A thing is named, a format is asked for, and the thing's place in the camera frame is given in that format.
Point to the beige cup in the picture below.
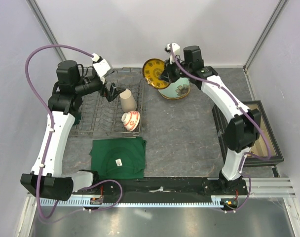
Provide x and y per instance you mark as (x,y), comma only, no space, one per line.
(127,100)

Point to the black glass lid box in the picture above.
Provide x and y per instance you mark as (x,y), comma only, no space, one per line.
(259,148)

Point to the folded green cloth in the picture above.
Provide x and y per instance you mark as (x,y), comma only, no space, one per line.
(121,158)

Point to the mint green flower plate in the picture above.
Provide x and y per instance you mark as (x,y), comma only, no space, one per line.
(177,89)

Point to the cream bird pattern plate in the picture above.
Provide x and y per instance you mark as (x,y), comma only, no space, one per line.
(174,97)

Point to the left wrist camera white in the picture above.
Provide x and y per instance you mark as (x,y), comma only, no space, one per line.
(102,67)

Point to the grey wire dish rack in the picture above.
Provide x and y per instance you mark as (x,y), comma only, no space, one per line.
(102,119)

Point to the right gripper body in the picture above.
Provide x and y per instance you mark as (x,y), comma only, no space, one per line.
(175,71)

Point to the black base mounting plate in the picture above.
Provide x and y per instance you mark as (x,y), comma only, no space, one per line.
(165,189)

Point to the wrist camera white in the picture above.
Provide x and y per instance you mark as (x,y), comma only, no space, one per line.
(173,49)
(102,67)

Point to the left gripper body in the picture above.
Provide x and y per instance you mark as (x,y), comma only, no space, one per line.
(92,86)

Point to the blue slotted cable duct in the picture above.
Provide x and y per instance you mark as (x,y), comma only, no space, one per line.
(98,202)

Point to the dark green mug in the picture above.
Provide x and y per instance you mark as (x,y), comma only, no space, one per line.
(77,119)

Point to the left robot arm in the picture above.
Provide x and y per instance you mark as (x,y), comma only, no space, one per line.
(45,180)

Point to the yellow patterned small plate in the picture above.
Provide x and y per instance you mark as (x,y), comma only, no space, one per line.
(152,70)

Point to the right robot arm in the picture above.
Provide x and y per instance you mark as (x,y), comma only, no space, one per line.
(243,124)

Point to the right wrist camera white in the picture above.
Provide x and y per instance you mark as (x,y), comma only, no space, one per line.
(173,49)

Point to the white red pattern bowl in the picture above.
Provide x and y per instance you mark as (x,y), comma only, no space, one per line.
(130,120)

